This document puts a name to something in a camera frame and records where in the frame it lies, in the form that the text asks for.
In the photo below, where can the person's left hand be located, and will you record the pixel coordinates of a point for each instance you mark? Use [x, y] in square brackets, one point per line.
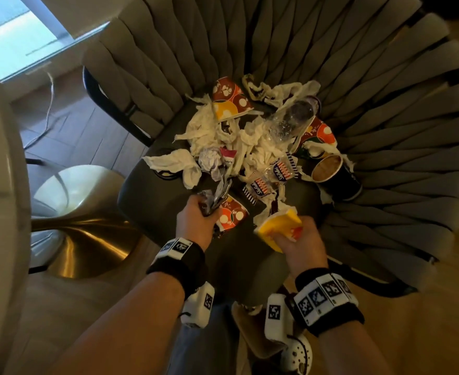
[196, 222]

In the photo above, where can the person's right hand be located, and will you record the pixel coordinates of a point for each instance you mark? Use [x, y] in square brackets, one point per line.
[303, 246]

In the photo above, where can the black shiny snack wrapper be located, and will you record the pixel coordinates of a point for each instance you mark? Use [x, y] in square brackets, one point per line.
[213, 199]

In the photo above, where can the yellow paper cup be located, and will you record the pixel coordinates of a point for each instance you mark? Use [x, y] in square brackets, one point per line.
[276, 228]

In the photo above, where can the orange patterned snack wrapper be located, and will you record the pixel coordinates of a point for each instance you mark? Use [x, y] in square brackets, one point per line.
[233, 214]

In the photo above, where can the black paper coffee cup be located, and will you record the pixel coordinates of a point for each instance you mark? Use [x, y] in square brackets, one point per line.
[342, 183]

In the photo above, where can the pile of white tissues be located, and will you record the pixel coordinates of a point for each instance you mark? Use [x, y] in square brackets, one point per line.
[202, 124]

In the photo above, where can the clear plastic bottle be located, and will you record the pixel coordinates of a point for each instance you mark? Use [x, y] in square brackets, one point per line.
[292, 119]

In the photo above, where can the red patterned paper cup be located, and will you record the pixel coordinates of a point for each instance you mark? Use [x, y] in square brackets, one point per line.
[229, 97]

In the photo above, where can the grey woven armchair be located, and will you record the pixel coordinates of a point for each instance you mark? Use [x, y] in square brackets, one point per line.
[389, 113]

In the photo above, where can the person's right forearm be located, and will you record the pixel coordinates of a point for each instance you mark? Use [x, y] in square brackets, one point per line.
[350, 351]

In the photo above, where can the person's left forearm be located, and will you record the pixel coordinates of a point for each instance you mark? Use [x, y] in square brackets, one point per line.
[128, 335]

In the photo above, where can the tan trash bin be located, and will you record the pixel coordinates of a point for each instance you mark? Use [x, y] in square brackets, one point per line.
[253, 331]

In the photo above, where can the black left marker wristband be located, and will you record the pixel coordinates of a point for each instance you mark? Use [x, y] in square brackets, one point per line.
[186, 265]

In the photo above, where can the black marker wristband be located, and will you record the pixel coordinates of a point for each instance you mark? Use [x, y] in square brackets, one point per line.
[186, 265]
[323, 294]

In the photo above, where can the black right marker wristband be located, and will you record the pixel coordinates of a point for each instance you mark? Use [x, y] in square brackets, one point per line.
[323, 294]

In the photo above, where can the white clog shoe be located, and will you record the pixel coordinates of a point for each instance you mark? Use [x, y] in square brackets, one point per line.
[297, 355]

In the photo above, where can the grey trouser leg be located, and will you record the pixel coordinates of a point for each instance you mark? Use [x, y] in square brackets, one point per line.
[206, 347]

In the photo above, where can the black metal leg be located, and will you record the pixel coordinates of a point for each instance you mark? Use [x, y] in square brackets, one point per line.
[38, 269]
[34, 162]

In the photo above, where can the large beige roller blind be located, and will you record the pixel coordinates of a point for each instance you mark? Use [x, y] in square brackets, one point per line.
[85, 11]

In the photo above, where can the window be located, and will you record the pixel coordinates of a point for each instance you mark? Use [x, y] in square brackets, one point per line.
[18, 46]

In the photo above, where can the black bag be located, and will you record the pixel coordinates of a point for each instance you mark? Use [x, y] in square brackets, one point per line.
[456, 3]

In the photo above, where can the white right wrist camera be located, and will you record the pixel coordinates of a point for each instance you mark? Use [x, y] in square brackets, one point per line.
[276, 318]

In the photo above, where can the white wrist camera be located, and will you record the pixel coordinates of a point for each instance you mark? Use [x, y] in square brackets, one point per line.
[276, 318]
[198, 304]

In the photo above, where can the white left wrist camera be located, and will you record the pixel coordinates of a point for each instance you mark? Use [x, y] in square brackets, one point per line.
[198, 304]

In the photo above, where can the gold table pedestal base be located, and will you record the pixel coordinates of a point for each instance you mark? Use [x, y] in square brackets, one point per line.
[96, 246]

